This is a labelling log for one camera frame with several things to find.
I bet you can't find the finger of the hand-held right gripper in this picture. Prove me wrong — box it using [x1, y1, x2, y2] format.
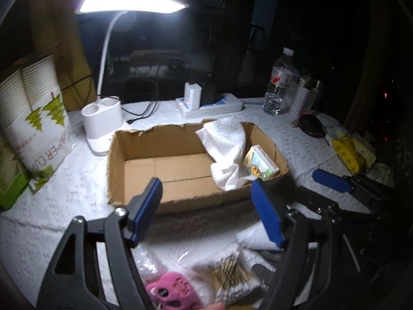
[295, 185, 341, 217]
[312, 169, 392, 205]

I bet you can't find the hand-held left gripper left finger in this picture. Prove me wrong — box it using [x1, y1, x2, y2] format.
[34, 177, 163, 310]

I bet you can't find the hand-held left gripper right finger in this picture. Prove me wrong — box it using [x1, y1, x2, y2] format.
[250, 178, 333, 310]

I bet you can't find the white cloth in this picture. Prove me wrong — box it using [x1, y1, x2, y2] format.
[237, 221, 283, 252]

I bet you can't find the clear plastic bag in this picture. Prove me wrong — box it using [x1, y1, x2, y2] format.
[134, 242, 194, 285]

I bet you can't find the brown cardboard box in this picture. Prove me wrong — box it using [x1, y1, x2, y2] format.
[106, 121, 290, 215]

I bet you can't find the cotton swab bag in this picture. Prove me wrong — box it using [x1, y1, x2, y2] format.
[190, 244, 262, 304]

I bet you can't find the pink soft item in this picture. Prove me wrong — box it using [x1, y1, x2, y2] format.
[145, 272, 204, 310]

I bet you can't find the white textured towel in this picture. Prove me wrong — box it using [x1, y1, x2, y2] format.
[196, 117, 259, 191]

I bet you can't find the yellow packet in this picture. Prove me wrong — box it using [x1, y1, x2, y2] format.
[331, 132, 376, 173]

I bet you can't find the small printed carton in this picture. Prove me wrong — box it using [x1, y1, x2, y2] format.
[243, 145, 280, 181]

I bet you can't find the black round object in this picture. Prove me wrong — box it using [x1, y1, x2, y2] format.
[298, 114, 326, 139]

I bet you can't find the white perforated holder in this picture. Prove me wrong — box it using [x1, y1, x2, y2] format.
[289, 77, 323, 115]

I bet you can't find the clear water bottle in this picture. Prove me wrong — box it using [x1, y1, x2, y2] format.
[263, 47, 300, 116]

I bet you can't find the white desk lamp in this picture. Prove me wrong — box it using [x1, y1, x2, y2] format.
[74, 0, 189, 156]

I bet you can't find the white power strip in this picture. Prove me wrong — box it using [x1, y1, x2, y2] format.
[175, 93, 243, 119]

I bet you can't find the white charger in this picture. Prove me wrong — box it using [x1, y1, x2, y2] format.
[184, 82, 203, 110]

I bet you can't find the black charger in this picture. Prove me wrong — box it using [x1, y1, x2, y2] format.
[200, 74, 220, 107]

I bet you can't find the green cardboard carton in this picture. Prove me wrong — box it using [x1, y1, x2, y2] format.
[0, 129, 31, 210]

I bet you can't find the paper cup package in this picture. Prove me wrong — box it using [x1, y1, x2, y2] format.
[0, 53, 76, 194]

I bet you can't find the black cable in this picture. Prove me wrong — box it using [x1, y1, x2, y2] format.
[61, 74, 160, 125]

